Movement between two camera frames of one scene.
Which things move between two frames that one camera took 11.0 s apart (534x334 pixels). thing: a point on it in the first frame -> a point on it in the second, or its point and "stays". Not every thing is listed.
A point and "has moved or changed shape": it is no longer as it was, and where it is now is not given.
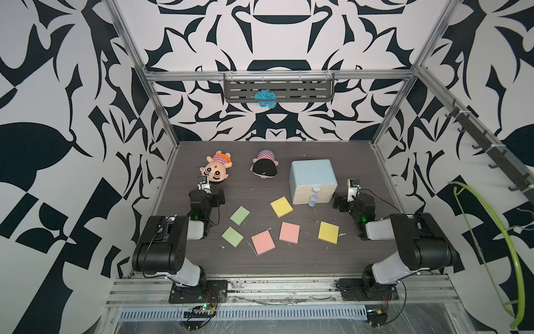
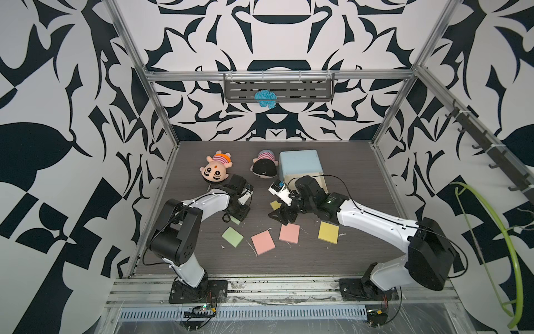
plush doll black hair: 265,165 stays
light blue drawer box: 312,181 has moved or changed shape
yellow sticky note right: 328,232 stays
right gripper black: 338,197 -> 280,216
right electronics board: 376,317 stays
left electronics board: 200,312 stays
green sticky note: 232,236 stays
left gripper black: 215,200 -> 243,213
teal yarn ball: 265,94 stays
